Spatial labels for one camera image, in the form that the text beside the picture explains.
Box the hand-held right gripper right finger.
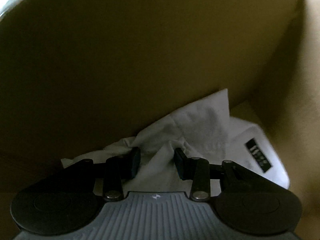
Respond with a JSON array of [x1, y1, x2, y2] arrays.
[[174, 148, 254, 202]]

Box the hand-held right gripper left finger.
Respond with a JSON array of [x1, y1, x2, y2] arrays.
[[60, 147, 141, 202]]

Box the white dress shirt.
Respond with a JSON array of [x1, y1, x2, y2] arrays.
[[60, 88, 290, 198]]

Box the cardboard box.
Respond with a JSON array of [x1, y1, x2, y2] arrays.
[[0, 0, 320, 240]]

